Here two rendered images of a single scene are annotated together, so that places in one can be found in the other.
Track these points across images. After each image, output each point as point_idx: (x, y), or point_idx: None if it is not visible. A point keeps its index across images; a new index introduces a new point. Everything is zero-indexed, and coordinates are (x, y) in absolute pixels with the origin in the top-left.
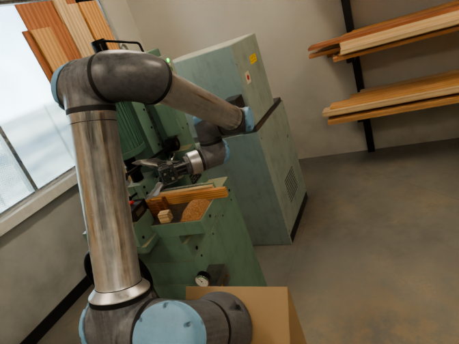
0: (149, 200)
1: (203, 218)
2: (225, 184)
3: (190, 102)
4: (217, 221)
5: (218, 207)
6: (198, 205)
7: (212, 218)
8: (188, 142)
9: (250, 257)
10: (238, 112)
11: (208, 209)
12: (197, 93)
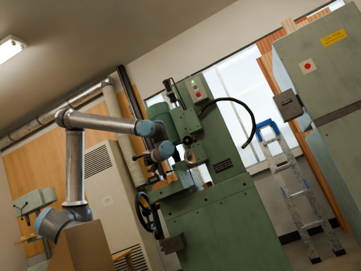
0: None
1: (152, 192)
2: (237, 178)
3: (83, 125)
4: (209, 205)
5: (175, 190)
6: (157, 183)
7: (163, 194)
8: (221, 138)
9: (270, 261)
10: (130, 125)
11: (160, 188)
12: (86, 120)
